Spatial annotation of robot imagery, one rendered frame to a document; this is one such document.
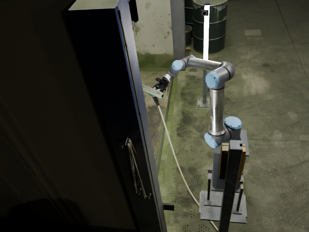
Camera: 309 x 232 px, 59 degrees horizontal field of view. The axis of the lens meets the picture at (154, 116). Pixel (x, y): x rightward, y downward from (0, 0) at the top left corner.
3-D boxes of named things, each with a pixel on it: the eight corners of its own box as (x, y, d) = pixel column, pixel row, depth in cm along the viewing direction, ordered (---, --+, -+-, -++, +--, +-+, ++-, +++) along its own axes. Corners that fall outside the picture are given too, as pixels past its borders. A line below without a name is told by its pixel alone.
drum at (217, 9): (190, 41, 524) (189, -6, 463) (220, 37, 524) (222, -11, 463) (196, 58, 481) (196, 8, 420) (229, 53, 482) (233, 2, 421)
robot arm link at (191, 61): (241, 61, 200) (189, 52, 257) (228, 67, 196) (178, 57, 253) (243, 76, 205) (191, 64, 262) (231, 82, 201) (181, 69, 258)
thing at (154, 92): (169, 107, 255) (163, 91, 238) (166, 111, 254) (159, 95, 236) (132, 90, 282) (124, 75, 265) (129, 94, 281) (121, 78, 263)
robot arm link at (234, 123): (243, 135, 249) (246, 121, 237) (229, 144, 244) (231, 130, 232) (231, 125, 259) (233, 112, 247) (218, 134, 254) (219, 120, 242)
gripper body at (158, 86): (163, 94, 255) (170, 85, 259) (160, 88, 248) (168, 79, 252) (156, 91, 259) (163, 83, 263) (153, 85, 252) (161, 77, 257)
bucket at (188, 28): (191, 46, 510) (191, 32, 490) (176, 47, 515) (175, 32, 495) (192, 38, 532) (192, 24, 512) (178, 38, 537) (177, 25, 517)
